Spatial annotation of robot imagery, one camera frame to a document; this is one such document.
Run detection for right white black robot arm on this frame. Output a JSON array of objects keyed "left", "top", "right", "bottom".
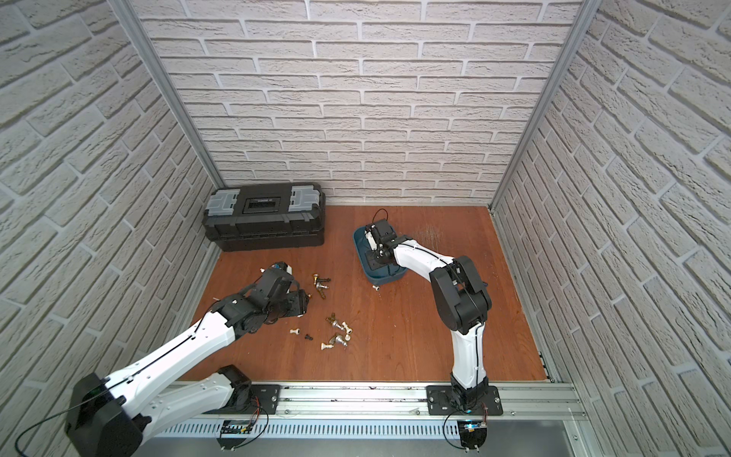
[{"left": 353, "top": 219, "right": 492, "bottom": 407}]

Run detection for left controller board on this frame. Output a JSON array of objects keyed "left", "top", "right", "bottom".
[{"left": 217, "top": 420, "right": 261, "bottom": 451}]

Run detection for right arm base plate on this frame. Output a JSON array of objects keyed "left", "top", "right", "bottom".
[{"left": 426, "top": 385, "right": 504, "bottom": 417}]

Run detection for right controller board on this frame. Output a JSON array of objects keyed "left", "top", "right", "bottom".
[{"left": 457, "top": 421, "right": 488, "bottom": 451}]

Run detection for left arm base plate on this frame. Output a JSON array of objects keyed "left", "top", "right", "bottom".
[{"left": 215, "top": 384, "right": 282, "bottom": 415}]

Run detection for black toolbox grey latches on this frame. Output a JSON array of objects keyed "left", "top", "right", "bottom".
[{"left": 203, "top": 182, "right": 326, "bottom": 251}]

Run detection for aluminium front rail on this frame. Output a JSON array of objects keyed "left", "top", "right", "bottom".
[{"left": 142, "top": 380, "right": 589, "bottom": 424}]

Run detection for controller board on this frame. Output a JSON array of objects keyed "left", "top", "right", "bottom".
[
  {"left": 457, "top": 421, "right": 488, "bottom": 451},
  {"left": 217, "top": 420, "right": 261, "bottom": 451}
]

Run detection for silver base piece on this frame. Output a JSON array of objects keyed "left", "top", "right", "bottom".
[{"left": 334, "top": 334, "right": 348, "bottom": 347}]

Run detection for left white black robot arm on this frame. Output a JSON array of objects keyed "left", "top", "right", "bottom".
[{"left": 65, "top": 262, "right": 310, "bottom": 456}]

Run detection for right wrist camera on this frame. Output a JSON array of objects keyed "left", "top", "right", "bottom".
[{"left": 365, "top": 224, "right": 380, "bottom": 251}]

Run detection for teal plastic storage bin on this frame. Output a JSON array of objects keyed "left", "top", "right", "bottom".
[{"left": 353, "top": 226, "right": 407, "bottom": 287}]

